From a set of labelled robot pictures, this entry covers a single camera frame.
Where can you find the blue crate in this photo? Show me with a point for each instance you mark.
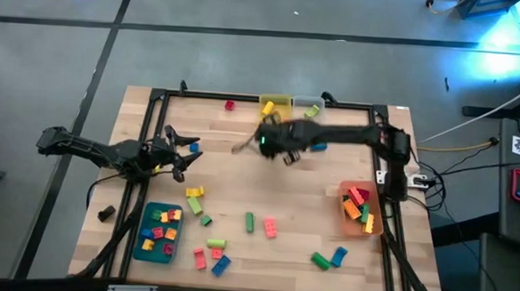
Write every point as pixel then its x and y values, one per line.
pixel 486 6

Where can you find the teal plastic bin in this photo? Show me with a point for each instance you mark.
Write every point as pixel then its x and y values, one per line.
pixel 156 258

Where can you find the yellow-orange long brick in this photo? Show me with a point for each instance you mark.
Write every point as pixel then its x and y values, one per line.
pixel 368 223
pixel 351 209

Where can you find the yellow small studded brick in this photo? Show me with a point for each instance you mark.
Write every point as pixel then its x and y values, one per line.
pixel 165 217
pixel 148 245

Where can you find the red long studded brick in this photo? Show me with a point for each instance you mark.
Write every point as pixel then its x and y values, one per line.
pixel 354 196

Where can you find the green small studded brick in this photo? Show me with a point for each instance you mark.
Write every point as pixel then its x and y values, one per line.
pixel 156 214

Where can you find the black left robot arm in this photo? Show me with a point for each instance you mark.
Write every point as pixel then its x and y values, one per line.
pixel 90 147

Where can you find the orange transparent bin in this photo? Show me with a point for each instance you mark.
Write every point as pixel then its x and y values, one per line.
pixel 353 229

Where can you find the silver metal bracket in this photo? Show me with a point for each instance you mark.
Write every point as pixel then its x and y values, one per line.
pixel 132 289

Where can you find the light green cylinder block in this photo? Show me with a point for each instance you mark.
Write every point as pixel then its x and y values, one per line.
pixel 216 242

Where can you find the pink arch block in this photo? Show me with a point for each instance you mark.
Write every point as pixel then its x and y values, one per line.
pixel 199 258

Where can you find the green small block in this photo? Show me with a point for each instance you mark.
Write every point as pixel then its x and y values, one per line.
pixel 205 220

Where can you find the clear plastic bin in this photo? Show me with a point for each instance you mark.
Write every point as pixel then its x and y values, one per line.
pixel 300 104

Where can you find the white metal bracket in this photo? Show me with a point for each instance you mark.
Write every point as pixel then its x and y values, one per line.
pixel 379 176

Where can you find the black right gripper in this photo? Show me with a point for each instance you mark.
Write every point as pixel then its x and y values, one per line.
pixel 278 139

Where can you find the green narrow block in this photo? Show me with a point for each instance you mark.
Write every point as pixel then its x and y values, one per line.
pixel 249 222

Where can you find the yellow transparent bin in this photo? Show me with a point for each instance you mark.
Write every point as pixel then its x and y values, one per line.
pixel 284 103

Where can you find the crimson studded brick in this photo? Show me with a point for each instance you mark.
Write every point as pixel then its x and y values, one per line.
pixel 365 194

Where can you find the blue small studded brick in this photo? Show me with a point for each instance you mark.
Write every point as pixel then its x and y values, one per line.
pixel 193 147
pixel 147 233

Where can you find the red small studded brick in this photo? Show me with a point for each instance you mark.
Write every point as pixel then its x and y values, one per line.
pixel 171 214
pixel 157 232
pixel 229 105
pixel 168 249

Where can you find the yellow cylinder block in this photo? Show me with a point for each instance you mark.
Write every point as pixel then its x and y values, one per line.
pixel 268 107

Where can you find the grey side desk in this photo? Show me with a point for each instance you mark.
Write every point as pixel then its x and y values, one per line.
pixel 504 212

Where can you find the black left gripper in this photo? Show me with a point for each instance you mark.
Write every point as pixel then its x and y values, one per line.
pixel 161 156

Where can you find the orange small studded brick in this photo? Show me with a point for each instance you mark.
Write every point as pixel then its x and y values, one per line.
pixel 171 233
pixel 178 214

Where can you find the blue long studded brick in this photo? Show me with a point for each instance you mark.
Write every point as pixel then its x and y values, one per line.
pixel 220 265

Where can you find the white power strip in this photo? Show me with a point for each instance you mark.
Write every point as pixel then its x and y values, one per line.
pixel 418 180

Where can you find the yellow arch block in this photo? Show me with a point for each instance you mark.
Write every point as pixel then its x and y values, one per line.
pixel 194 192

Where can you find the small black object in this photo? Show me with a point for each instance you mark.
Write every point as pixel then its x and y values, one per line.
pixel 106 213

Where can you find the blue arch block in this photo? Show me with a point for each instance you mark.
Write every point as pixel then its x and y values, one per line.
pixel 339 256

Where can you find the pink small studded brick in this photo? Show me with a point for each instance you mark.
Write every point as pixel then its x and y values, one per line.
pixel 217 253

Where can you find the pink long studded brick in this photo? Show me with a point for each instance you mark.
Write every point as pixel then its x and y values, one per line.
pixel 270 227

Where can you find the blue cylinder block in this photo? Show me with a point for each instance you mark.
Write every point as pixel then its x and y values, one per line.
pixel 319 147

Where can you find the dark green long brick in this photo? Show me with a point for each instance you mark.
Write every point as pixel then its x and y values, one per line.
pixel 345 198

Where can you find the green long studded brick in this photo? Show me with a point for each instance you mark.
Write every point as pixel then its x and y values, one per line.
pixel 364 213

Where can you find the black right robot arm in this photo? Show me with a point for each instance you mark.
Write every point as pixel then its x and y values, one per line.
pixel 345 133

